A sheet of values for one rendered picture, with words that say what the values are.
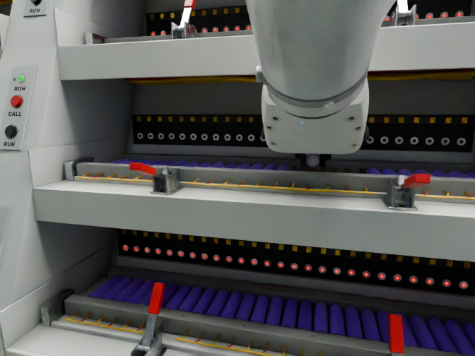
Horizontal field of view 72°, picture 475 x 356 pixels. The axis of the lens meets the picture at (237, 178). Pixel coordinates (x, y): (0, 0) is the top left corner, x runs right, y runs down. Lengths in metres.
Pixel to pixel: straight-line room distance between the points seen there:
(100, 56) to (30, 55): 0.11
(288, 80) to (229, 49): 0.20
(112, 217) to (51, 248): 0.13
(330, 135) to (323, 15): 0.16
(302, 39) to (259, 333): 0.34
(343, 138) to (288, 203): 0.09
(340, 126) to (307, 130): 0.03
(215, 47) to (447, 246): 0.34
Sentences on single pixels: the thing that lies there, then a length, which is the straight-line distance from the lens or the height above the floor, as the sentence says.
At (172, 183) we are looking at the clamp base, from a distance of 0.41.
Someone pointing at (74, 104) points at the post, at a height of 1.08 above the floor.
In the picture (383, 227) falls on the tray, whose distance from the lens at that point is 0.36.
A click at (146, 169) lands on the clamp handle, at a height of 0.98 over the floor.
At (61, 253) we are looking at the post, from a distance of 0.56.
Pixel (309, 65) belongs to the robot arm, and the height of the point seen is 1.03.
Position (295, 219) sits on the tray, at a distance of 0.36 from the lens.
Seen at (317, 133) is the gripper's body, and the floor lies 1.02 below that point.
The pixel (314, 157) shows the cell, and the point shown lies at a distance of 0.44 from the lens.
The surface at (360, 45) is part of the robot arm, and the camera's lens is 0.23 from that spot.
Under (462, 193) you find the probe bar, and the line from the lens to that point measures 0.43.
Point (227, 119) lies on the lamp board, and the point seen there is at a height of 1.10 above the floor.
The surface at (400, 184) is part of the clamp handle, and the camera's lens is 0.38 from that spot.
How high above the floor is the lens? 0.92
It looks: 8 degrees up
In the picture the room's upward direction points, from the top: 5 degrees clockwise
